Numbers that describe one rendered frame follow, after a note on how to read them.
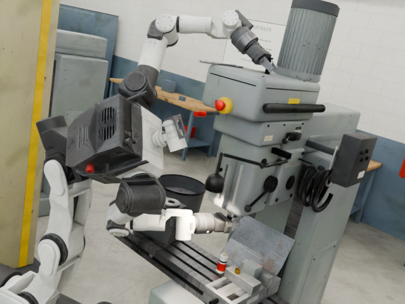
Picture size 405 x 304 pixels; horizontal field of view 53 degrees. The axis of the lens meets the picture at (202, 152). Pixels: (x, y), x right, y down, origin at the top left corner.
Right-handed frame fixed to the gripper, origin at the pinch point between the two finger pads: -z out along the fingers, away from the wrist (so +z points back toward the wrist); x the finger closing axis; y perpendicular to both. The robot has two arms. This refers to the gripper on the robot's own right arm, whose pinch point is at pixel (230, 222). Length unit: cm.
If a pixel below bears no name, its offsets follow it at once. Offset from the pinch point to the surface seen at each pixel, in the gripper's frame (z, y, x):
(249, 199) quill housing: 2.7, -16.5, -11.7
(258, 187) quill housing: -2.0, -21.1, -9.9
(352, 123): -78, -47, 19
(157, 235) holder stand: 17.2, 24.2, 32.8
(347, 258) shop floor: -264, 121, 126
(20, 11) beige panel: 78, -65, 154
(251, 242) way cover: -27.8, 21.0, 15.4
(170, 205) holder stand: 14.0, 7.0, 31.5
